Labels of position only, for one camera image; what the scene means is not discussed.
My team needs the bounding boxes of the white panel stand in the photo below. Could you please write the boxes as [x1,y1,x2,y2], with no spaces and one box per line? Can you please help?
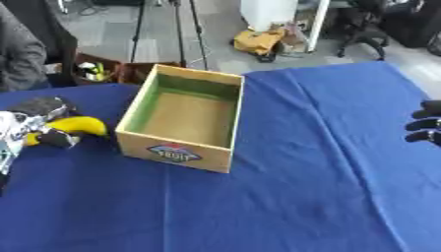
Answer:
[237,0,333,53]

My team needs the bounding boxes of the tan cardboard box green inside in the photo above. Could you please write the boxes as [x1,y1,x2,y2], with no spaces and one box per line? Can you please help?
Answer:
[113,63,247,174]

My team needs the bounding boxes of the yellow bag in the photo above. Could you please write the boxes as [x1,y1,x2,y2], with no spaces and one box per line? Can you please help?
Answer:
[230,29,288,57]

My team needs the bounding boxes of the black office chair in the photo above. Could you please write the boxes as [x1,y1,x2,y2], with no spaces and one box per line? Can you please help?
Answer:
[334,0,393,62]

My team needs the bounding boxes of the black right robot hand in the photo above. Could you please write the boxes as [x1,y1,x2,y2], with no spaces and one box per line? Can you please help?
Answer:
[403,99,441,148]

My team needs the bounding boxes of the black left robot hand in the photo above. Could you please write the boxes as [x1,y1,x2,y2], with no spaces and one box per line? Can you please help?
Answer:
[7,95,83,149]

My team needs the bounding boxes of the person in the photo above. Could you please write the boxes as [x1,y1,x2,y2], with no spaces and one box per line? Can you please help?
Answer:
[0,0,80,93]

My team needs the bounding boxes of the brown open crate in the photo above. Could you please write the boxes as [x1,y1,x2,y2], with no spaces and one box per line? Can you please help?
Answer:
[72,52,183,87]

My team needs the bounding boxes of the black tripod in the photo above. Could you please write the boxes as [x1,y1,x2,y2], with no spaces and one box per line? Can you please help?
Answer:
[127,0,211,72]

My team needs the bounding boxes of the yellow toy banana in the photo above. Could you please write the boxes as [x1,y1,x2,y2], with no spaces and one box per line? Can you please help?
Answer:
[22,115,110,147]

